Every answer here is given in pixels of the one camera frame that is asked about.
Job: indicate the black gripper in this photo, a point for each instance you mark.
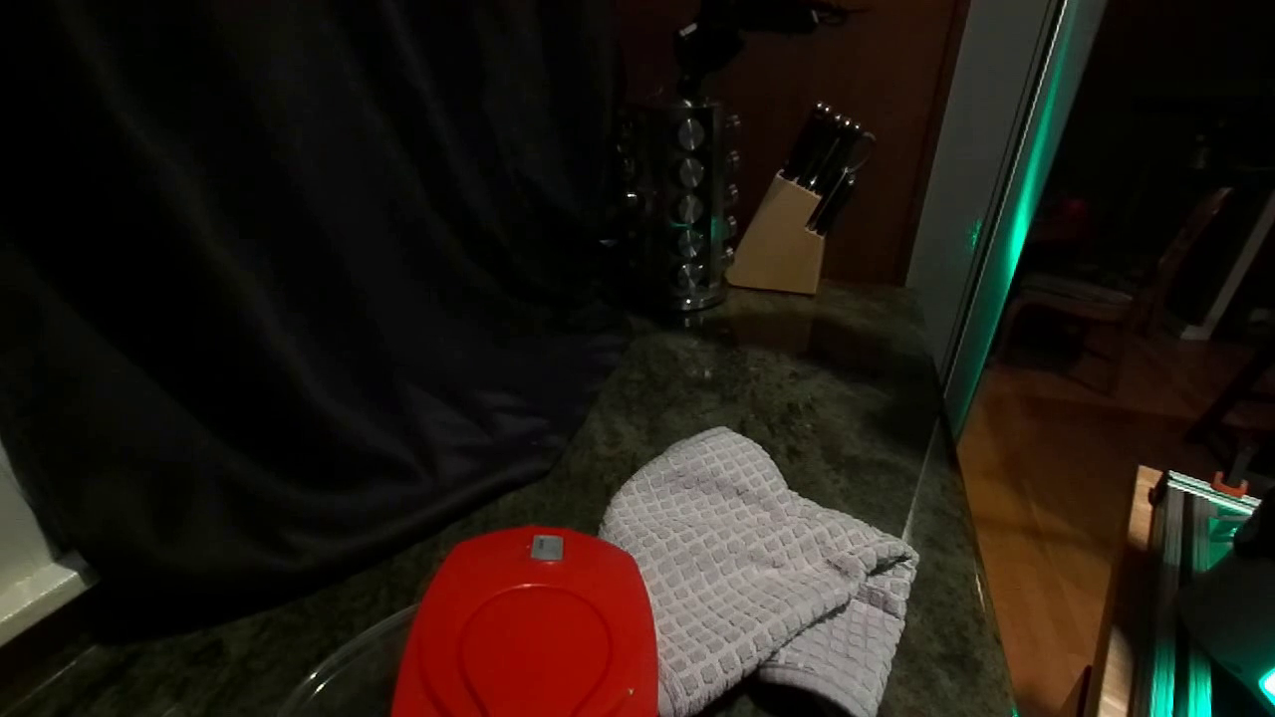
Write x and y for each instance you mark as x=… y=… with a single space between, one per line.
x=724 y=28

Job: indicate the wooden knife block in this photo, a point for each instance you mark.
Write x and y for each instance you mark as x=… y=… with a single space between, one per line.
x=779 y=243

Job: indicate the black curtain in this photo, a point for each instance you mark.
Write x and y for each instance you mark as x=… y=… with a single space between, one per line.
x=291 y=292

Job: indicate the grey checkered towel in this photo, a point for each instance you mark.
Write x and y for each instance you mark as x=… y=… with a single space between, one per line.
x=759 y=561

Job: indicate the white slanted leg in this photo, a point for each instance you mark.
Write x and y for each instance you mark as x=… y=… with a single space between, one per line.
x=1236 y=263

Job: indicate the red plastic lid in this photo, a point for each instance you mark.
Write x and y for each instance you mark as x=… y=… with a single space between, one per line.
x=531 y=638

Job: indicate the wooden base board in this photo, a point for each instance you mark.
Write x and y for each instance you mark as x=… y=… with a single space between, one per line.
x=1130 y=598

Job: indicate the clear glass bowl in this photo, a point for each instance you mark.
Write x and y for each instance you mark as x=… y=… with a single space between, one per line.
x=338 y=672

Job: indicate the white panel edge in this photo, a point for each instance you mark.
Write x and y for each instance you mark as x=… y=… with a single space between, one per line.
x=33 y=571

